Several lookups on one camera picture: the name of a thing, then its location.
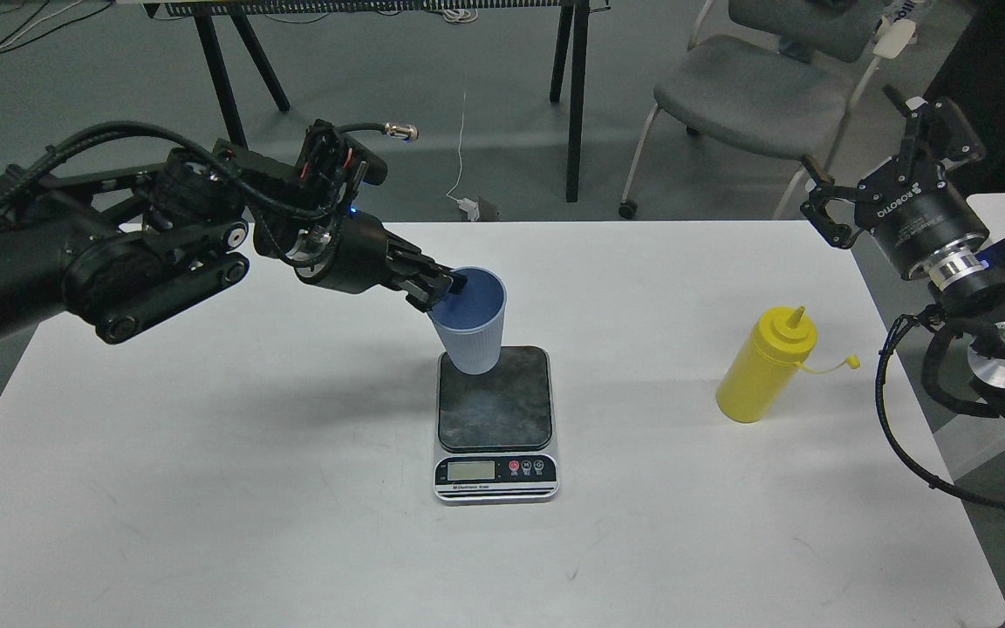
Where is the black table frame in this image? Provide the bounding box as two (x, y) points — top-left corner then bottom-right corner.
(140, 1), (593, 203)

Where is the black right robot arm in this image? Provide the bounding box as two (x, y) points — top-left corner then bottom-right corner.
(799, 85), (1005, 510)

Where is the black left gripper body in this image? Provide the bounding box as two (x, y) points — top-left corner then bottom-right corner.
(295, 212), (394, 295)

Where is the yellow squeeze bottle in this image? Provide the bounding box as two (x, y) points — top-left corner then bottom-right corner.
(714, 306), (861, 424)

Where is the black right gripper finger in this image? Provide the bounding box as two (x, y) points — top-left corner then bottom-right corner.
(800, 155), (861, 251)
(883, 85), (988, 186)

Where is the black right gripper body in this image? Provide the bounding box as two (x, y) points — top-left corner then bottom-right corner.
(855, 160), (989, 281)

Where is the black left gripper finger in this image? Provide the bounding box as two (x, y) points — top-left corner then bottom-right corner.
(386, 234), (454, 278)
(388, 266), (469, 313)

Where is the grey office chair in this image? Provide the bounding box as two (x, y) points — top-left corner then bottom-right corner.
(630, 1), (916, 170)

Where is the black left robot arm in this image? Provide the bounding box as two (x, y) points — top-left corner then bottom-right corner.
(0, 119), (468, 345)

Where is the digital kitchen scale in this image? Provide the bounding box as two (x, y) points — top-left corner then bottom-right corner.
(432, 345), (561, 506)

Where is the white charger cable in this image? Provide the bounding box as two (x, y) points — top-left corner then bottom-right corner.
(447, 61), (501, 221)

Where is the blue plastic cup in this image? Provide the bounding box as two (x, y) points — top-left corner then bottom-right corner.
(427, 267), (507, 375)

